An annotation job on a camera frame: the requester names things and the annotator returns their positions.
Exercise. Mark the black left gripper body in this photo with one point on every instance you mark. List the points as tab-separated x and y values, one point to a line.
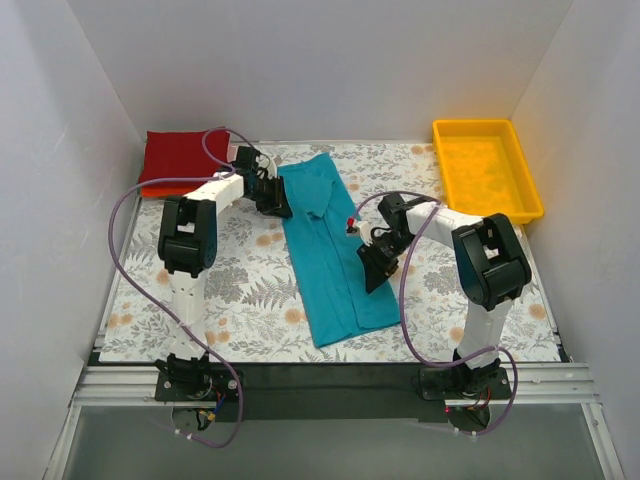
270	192

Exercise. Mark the folded orange t-shirt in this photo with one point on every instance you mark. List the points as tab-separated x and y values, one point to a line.
170	189

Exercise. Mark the yellow plastic tray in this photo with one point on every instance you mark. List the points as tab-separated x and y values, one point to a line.
483	169

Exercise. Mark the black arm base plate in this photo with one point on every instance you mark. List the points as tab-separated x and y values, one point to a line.
333	391

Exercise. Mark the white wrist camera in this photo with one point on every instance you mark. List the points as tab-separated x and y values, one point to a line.
359	228
266	168

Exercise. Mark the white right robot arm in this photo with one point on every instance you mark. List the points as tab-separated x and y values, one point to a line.
492	271

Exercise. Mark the teal t-shirt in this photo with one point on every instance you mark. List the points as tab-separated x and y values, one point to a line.
329	273

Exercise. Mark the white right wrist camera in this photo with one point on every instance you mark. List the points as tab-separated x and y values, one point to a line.
359	228

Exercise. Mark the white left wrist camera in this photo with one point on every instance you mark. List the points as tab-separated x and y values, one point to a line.
266	168

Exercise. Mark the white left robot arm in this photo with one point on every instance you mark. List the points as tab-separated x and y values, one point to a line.
188	244

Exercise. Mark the folded red t-shirt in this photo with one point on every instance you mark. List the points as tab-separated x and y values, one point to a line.
182	155

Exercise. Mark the aluminium frame rail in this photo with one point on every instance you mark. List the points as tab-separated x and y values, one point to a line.
538	383

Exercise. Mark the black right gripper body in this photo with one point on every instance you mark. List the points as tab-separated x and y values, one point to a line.
382	252

